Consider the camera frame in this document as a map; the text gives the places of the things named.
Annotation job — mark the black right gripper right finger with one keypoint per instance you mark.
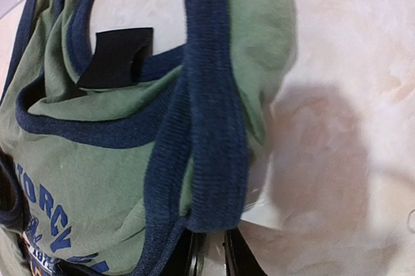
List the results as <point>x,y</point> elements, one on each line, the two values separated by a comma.
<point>240,261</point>

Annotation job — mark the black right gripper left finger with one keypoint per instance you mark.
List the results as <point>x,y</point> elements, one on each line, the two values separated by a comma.
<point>188,254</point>

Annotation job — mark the green sleeveless shirt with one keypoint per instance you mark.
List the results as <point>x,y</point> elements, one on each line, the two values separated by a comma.
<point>109,152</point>

